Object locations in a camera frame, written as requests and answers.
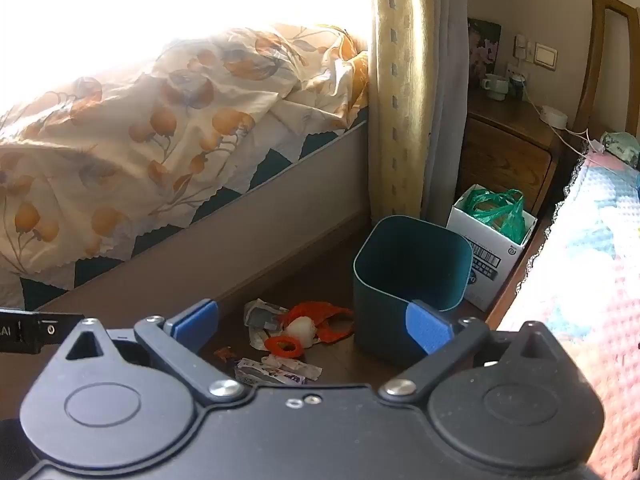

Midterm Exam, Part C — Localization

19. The white cable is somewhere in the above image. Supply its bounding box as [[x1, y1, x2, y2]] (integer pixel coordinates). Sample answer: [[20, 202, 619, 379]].
[[520, 75, 603, 153]]

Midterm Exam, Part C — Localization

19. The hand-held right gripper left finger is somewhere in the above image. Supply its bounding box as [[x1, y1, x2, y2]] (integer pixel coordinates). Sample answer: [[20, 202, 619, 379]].
[[62, 299, 246, 405]]

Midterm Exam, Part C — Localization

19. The white round device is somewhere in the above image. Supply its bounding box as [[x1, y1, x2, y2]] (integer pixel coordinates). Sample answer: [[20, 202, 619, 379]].
[[540, 105, 569, 128]]

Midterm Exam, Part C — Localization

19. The grey wrapper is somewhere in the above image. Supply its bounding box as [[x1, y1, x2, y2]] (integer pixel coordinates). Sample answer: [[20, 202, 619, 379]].
[[243, 299, 288, 351]]

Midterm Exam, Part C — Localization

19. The grey curtain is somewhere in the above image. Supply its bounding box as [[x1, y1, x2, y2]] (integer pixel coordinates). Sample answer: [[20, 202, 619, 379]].
[[421, 0, 468, 221]]

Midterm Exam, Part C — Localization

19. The grey bed frame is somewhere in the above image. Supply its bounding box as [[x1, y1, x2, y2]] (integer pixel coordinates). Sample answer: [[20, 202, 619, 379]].
[[22, 107, 371, 311]]

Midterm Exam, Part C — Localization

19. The floral bedsheet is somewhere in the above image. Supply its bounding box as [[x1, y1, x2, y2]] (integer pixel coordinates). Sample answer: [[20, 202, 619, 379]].
[[0, 22, 371, 291]]

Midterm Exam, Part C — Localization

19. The teal trash bin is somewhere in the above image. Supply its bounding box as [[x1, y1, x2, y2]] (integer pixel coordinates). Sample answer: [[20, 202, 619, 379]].
[[352, 216, 473, 366]]

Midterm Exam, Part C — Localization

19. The green plastic bag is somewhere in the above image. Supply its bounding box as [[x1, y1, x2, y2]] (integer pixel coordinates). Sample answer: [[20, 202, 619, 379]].
[[460, 189, 527, 245]]

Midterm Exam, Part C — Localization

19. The dark picture frame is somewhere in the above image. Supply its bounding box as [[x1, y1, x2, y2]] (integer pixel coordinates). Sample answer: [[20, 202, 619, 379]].
[[467, 17, 502, 88]]

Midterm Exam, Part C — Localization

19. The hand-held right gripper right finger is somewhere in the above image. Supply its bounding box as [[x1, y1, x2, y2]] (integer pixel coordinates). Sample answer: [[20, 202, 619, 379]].
[[378, 299, 571, 403]]

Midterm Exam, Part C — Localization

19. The wall switch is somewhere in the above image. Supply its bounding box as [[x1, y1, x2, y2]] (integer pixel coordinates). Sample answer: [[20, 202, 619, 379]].
[[534, 42, 558, 71]]

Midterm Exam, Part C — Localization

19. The dark teal bed sheet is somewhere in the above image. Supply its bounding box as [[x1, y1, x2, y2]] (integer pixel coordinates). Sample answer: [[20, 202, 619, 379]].
[[22, 110, 371, 311]]

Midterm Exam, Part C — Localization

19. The pastel quilt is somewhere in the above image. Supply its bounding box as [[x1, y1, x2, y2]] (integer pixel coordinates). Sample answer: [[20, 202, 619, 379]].
[[500, 152, 640, 480]]

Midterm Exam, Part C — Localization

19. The purple white wrapper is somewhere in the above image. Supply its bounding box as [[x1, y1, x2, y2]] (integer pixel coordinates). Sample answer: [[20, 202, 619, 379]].
[[235, 357, 323, 387]]

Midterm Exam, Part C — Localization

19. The white tissue ball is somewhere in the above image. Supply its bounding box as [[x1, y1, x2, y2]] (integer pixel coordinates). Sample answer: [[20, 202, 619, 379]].
[[285, 316, 317, 346]]

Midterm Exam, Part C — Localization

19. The wooden bed rail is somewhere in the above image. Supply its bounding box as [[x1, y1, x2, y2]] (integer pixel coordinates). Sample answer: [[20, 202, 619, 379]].
[[487, 195, 566, 331]]

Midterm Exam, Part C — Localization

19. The white mug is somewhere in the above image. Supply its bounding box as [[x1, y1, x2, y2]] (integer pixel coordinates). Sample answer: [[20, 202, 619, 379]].
[[481, 74, 510, 102]]

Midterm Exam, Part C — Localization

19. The orange plastic bag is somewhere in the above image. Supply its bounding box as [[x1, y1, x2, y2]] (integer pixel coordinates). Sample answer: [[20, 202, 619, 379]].
[[280, 302, 355, 345]]

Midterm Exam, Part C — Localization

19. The wooden nightstand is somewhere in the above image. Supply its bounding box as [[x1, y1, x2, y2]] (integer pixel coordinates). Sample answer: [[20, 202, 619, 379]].
[[460, 87, 588, 216]]

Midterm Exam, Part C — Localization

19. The brown cardboard box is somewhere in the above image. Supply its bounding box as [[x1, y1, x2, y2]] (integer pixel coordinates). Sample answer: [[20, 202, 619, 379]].
[[369, 0, 436, 226]]

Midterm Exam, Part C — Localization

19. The orange plastic ring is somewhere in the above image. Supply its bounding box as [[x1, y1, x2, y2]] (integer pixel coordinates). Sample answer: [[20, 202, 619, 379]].
[[264, 336, 304, 358]]

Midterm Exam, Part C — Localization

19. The white cardboard box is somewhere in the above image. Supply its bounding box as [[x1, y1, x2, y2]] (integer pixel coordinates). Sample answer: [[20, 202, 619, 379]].
[[446, 185, 538, 312]]

